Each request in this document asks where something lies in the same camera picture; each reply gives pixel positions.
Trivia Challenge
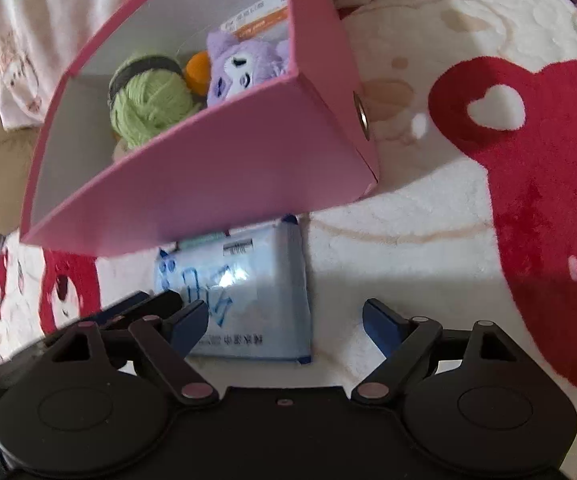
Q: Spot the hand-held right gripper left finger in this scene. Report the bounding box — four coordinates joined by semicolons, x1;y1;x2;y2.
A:
48;299;220;406

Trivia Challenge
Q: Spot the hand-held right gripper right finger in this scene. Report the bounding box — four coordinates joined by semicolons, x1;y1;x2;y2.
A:
350;298;535;406

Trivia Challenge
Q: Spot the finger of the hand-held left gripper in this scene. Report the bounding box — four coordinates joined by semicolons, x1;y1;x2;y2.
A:
86;289;185;333

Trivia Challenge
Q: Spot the blue wet wipes pack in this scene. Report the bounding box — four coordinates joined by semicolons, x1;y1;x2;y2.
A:
153;215;314;365

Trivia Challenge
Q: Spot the pink cardboard box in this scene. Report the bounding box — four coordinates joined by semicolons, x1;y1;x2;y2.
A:
20;0;381;258

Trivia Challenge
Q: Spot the green yarn ball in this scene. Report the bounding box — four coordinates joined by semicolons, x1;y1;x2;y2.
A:
108;54;204;150

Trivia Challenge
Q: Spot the orange makeup sponge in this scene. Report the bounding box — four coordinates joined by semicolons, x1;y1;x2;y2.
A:
184;52;212;93

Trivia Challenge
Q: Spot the purple plush toy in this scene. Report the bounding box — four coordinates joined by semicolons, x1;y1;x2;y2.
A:
205;30;291;107

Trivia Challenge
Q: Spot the clear floss pick box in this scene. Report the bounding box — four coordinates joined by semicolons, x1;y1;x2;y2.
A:
220;0;289;43

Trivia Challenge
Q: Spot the red bear printed blanket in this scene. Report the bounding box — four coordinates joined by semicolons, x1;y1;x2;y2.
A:
0;0;577;411

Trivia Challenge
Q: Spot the pink printed pillow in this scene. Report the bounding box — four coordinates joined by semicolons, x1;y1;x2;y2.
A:
0;0;499;131

